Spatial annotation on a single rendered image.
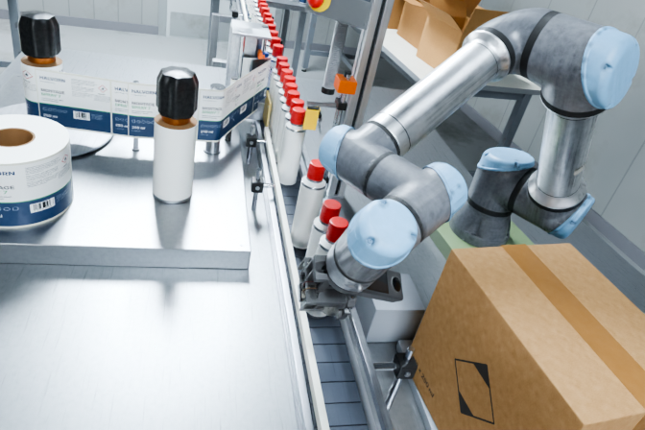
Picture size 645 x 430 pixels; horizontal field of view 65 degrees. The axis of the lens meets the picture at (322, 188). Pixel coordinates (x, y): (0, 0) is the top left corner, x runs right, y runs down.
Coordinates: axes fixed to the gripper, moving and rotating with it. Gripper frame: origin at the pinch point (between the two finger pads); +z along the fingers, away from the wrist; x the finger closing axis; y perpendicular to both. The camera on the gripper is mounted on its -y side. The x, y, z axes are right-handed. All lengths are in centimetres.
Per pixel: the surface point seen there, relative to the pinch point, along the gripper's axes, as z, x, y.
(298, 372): -0.1, 11.5, 5.8
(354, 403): -3.4, 16.8, -2.4
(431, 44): 105, -172, -100
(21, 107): 41, -62, 69
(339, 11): -6, -65, -6
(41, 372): 6.6, 9.6, 45.3
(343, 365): 0.3, 10.5, -2.2
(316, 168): -1.8, -26.1, 1.1
